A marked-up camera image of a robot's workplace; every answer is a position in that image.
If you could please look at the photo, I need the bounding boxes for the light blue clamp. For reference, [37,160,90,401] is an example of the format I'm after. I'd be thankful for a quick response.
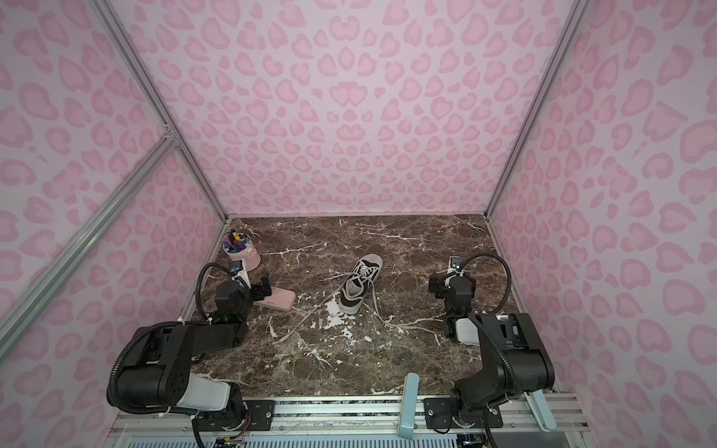
[524,390,558,432]
[397,373,420,440]

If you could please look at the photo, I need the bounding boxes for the pink rectangular case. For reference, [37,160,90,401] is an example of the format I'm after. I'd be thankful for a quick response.
[253,287,297,312]

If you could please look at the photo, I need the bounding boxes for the pens in cup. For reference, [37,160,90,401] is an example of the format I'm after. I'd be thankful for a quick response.
[223,229,252,254]

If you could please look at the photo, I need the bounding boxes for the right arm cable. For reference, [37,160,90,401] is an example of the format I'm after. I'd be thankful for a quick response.
[457,253,513,315]

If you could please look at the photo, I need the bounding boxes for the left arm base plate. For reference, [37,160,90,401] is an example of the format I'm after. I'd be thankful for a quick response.
[192,399,276,432]

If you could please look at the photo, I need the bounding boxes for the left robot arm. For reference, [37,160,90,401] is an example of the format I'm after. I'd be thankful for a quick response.
[106,276,273,423]

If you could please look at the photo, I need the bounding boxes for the black white sneaker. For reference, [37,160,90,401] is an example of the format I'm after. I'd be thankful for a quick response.
[338,254,383,315]

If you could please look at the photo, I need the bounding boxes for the diagonal aluminium frame bar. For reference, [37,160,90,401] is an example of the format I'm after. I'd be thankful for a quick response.
[1,132,177,360]

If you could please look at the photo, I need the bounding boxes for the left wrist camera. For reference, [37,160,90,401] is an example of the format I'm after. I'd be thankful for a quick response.
[229,259,251,289]

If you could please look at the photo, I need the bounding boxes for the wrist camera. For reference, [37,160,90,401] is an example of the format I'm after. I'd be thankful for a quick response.
[229,259,251,289]
[447,256,463,276]

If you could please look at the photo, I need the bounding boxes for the pink pen cup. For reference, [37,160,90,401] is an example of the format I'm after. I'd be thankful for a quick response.
[223,242,261,272]

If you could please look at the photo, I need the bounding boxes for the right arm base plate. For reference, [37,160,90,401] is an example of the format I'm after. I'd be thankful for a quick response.
[422,396,503,433]

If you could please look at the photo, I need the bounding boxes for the white shoelace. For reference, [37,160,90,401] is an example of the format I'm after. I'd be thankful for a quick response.
[274,281,438,345]

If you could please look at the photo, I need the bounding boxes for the light blue clamp right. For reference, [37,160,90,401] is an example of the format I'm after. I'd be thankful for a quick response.
[524,390,558,432]

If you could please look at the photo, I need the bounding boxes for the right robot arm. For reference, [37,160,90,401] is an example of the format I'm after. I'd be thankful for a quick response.
[428,272,556,425]

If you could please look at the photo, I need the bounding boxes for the light blue clamp centre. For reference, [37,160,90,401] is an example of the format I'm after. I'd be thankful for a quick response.
[397,373,420,440]

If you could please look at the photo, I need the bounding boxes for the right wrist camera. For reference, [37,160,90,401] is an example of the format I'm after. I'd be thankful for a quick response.
[447,256,463,276]

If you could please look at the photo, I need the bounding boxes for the aluminium rail base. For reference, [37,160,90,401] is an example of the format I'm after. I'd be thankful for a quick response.
[105,393,596,447]

